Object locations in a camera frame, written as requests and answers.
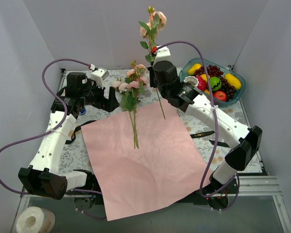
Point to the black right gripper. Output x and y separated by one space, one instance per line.
151 73

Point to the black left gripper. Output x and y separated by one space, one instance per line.
104 97

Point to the pink artificial flower bouquet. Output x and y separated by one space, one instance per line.
130 88

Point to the black ribbon with gold text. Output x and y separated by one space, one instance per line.
193 136

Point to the single pink flower stem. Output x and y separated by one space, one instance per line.
156 22

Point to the purple wrapping paper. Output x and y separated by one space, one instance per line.
165 168

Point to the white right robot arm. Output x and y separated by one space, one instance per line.
243 141

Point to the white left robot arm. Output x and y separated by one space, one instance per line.
42 177

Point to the white ribbed ceramic vase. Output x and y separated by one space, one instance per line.
192 80

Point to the floral patterned table mat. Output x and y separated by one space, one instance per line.
81 91

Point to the blue silver energy drink can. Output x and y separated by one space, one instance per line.
83 111

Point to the yellow mango left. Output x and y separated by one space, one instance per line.
194 68

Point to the yellow mango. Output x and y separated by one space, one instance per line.
233 81
194 68

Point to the pink red fruit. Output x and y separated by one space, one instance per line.
202 85

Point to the yellow lemon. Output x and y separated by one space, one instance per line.
204 77

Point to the dark red grape bunch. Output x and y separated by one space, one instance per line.
217 72

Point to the green round fruit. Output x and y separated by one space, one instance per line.
215 83

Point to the red apple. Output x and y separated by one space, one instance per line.
220 95

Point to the teal plastic fruit basket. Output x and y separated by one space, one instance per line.
184 73

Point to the yellow mango right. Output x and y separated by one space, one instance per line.
233 81

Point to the white toilet paper roll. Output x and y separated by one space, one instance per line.
35 220

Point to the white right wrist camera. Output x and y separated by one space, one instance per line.
162 54

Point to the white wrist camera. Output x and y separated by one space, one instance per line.
162 54
99 75

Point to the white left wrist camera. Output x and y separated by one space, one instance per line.
99 75

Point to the aluminium frame rail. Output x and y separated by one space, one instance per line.
259 186

